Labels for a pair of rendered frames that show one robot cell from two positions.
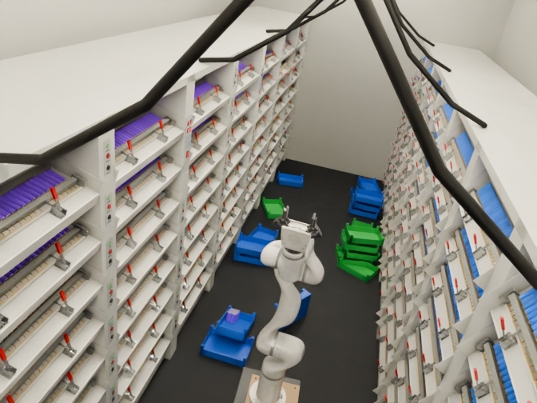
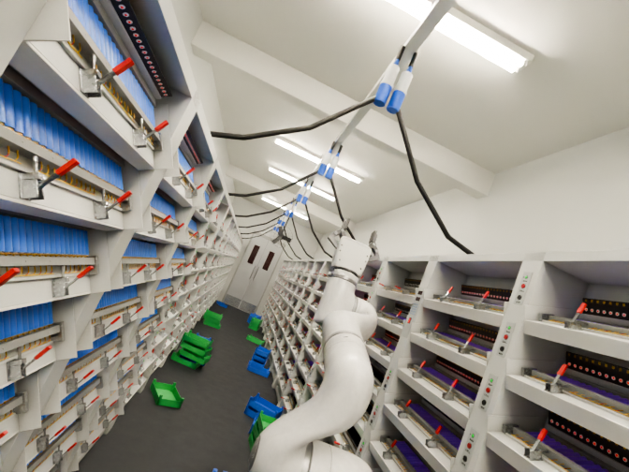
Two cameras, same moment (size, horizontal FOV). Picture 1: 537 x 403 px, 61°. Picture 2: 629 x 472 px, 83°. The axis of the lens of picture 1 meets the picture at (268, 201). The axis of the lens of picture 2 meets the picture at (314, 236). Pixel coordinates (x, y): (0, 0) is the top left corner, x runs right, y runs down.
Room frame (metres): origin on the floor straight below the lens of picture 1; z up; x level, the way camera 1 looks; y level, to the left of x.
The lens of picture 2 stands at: (2.29, -0.54, 1.32)
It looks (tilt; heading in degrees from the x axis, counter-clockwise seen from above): 8 degrees up; 163
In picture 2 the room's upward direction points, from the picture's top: 23 degrees clockwise
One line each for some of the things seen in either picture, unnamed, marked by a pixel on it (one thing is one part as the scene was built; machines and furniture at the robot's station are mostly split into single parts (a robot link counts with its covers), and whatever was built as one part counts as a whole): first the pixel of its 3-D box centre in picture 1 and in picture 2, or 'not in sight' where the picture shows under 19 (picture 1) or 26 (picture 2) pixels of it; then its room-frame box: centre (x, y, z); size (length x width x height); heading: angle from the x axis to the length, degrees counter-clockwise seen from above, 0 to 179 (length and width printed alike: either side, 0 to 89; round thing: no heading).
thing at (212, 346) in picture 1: (227, 345); not in sight; (2.14, 0.11, 0.04); 0.30 x 0.20 x 0.08; 81
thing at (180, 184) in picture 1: (163, 233); not in sight; (2.04, 0.53, 0.88); 0.20 x 0.09 x 1.75; 81
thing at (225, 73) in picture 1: (208, 182); not in sight; (2.73, 0.42, 0.88); 0.20 x 0.09 x 1.75; 81
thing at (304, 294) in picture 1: (291, 309); not in sight; (2.51, -0.29, 0.10); 0.30 x 0.08 x 0.20; 138
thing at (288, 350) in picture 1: (283, 356); not in sight; (1.59, -0.19, 0.60); 0.19 x 0.12 x 0.24; 78
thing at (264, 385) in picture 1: (270, 383); not in sight; (1.60, -0.16, 0.39); 0.19 x 0.19 x 0.18
